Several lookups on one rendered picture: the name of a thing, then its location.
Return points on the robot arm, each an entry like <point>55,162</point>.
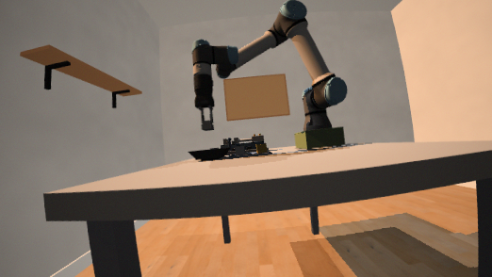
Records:
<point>327,90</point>

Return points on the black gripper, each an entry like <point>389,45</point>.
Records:
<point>203,88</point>

